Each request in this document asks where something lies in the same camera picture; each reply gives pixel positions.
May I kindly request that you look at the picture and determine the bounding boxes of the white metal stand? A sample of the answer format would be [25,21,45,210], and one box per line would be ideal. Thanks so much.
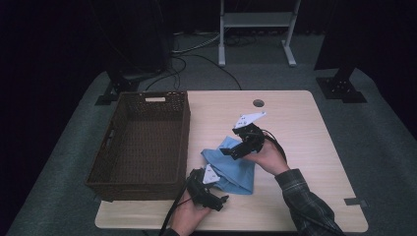
[217,0,302,68]

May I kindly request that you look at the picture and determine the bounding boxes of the person's right hand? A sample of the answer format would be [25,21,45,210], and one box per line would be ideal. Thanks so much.
[243,139,291,176]

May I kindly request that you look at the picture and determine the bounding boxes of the light blue shirt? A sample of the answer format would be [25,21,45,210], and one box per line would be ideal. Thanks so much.
[200,136,256,196]

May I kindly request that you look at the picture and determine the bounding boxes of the hand-held gripper black cable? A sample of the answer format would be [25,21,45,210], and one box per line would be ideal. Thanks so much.
[262,128,288,164]
[158,180,193,236]

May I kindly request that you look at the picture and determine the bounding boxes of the black floor cable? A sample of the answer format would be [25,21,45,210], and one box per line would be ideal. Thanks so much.
[145,53,243,91]

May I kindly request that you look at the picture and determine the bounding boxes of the brown woven basket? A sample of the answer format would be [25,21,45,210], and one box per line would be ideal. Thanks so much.
[84,90,192,203]

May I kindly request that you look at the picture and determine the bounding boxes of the left hand-held gripper black cable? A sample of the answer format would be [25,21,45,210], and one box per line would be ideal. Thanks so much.
[158,180,193,236]

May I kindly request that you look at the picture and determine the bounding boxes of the tangled black floor cables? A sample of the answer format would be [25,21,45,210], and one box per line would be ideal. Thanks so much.
[225,33,260,47]

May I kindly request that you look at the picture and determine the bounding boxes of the black equipment box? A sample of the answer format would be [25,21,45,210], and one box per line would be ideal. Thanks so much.
[104,0,174,77]

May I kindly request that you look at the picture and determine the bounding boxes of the black stand base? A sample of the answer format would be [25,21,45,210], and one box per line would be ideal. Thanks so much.
[315,67,368,104]
[94,70,142,106]

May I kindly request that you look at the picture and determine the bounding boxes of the grey floor cable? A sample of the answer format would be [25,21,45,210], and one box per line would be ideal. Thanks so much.
[170,30,221,55]

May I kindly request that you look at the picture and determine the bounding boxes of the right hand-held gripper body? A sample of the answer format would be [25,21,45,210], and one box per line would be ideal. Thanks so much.
[231,111,268,155]

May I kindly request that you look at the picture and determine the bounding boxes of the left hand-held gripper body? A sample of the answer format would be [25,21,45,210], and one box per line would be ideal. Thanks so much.
[186,163,221,208]

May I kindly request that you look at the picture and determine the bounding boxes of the grey tape strip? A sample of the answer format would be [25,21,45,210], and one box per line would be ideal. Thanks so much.
[343,197,369,208]

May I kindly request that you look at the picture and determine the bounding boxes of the person's left hand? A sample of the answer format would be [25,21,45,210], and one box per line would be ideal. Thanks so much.
[169,190,212,236]

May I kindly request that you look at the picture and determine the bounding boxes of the right hand-held gripper black cable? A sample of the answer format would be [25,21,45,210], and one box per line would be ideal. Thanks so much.
[262,128,288,164]

